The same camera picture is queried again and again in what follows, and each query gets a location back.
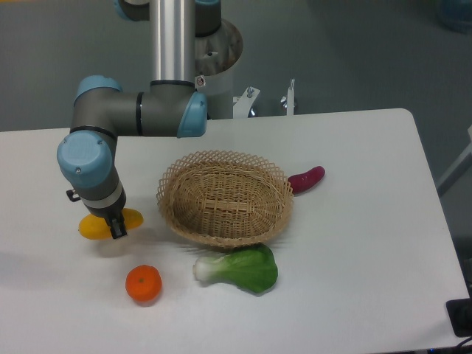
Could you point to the green toy bok choy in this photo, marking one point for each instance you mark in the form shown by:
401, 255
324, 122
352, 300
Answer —
252, 268

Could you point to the orange toy tangerine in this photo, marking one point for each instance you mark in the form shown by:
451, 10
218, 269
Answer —
143, 283

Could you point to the woven wicker basket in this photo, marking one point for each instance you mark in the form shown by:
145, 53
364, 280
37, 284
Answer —
225, 199

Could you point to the purple toy sweet potato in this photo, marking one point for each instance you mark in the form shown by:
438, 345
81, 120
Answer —
303, 182

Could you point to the yellow toy mango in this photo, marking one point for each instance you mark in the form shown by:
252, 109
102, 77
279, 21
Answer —
95, 228

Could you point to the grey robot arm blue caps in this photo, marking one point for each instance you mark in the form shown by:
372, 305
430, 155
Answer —
103, 111

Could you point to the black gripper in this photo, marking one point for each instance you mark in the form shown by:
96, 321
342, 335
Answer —
113, 215

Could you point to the white frame leg right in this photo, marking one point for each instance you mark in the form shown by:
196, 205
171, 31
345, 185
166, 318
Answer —
454, 172

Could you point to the black device at table edge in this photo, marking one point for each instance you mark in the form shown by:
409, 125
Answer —
459, 312

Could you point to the white metal base bracket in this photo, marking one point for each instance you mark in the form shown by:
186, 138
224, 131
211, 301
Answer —
243, 106

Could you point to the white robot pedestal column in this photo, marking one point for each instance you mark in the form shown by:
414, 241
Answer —
216, 58

